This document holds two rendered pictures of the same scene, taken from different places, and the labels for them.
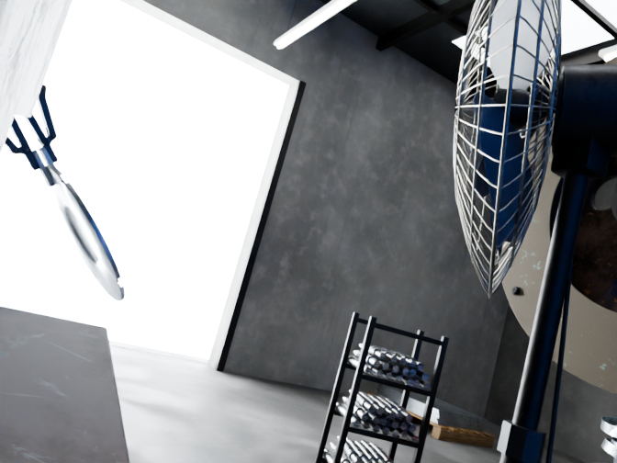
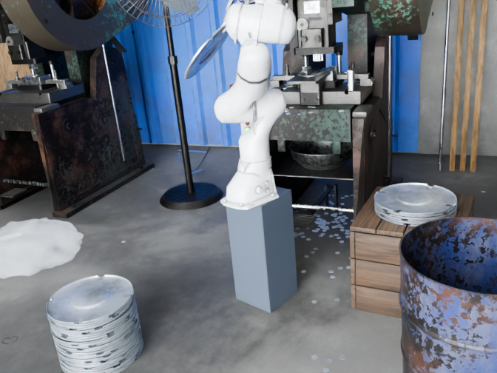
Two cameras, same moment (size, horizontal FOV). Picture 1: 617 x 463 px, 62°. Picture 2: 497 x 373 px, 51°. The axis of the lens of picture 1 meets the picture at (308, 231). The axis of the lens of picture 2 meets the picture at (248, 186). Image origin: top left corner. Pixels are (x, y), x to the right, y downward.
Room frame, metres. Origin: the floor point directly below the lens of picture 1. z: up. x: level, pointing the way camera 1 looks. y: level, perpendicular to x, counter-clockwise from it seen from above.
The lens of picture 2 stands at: (2.24, 2.22, 1.18)
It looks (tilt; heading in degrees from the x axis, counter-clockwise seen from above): 21 degrees down; 233
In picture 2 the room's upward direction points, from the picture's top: 5 degrees counter-clockwise
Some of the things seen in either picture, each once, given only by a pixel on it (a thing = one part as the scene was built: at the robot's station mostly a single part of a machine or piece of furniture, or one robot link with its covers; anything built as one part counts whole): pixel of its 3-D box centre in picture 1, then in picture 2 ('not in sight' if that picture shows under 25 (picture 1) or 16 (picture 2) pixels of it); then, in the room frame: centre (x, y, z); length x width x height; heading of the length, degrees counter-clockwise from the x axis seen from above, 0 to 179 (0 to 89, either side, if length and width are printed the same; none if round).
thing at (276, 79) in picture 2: not in sight; (285, 75); (0.50, 0.33, 0.76); 0.17 x 0.06 x 0.10; 118
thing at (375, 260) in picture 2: not in sight; (413, 251); (0.69, 1.20, 0.18); 0.40 x 0.38 x 0.35; 24
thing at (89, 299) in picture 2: not in sight; (90, 297); (1.76, 0.64, 0.23); 0.29 x 0.29 x 0.01
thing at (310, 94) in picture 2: not in sight; (309, 89); (0.57, 0.56, 0.72); 0.25 x 0.14 x 0.14; 28
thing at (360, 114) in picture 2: not in sight; (381, 129); (0.17, 0.65, 0.45); 0.92 x 0.12 x 0.90; 28
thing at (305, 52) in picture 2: not in sight; (319, 51); (0.42, 0.48, 0.86); 0.20 x 0.16 x 0.05; 118
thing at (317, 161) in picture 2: not in sight; (322, 153); (0.42, 0.48, 0.36); 0.34 x 0.34 x 0.10
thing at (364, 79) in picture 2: not in sight; (355, 73); (0.34, 0.63, 0.76); 0.17 x 0.06 x 0.10; 118
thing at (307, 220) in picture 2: not in sight; (316, 204); (0.54, 0.54, 0.14); 0.59 x 0.10 x 0.05; 28
